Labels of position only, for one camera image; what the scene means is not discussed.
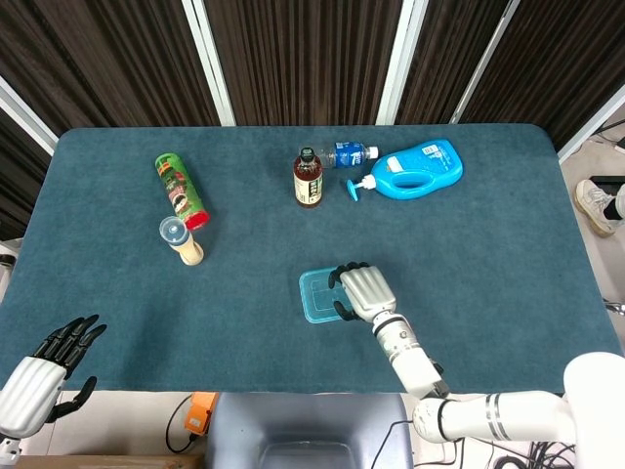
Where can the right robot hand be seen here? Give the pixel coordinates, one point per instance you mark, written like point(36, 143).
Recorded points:
point(368, 290)

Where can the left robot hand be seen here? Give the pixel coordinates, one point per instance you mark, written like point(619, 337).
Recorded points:
point(27, 393)

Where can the clear plastic container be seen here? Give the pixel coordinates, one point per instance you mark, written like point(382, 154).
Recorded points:
point(315, 293)

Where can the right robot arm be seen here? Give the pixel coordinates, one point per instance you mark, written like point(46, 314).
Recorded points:
point(410, 361)

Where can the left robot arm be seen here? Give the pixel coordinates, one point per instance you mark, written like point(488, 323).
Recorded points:
point(9, 447)

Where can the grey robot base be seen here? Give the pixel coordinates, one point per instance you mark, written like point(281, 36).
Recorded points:
point(293, 420)

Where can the brown tea bottle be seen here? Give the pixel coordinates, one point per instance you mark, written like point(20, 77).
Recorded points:
point(308, 183)

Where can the teal table cloth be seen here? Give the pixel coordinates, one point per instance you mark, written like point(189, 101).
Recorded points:
point(244, 293)

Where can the blue detergent pump bottle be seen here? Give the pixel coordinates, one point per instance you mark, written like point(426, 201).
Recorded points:
point(420, 166)

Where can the blue label water bottle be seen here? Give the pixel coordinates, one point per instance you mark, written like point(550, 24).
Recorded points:
point(347, 155)

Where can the orange device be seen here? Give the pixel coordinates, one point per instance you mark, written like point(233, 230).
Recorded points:
point(200, 413)

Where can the seasoning shaker bottle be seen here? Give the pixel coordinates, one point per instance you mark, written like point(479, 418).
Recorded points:
point(183, 242)

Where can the green chips can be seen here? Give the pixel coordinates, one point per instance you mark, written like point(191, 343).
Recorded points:
point(178, 188)

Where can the beige sneaker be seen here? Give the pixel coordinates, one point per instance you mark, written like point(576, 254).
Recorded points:
point(592, 205)

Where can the white partition post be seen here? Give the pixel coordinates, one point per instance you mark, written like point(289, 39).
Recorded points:
point(396, 63)
point(210, 63)
point(591, 128)
point(24, 117)
point(483, 63)

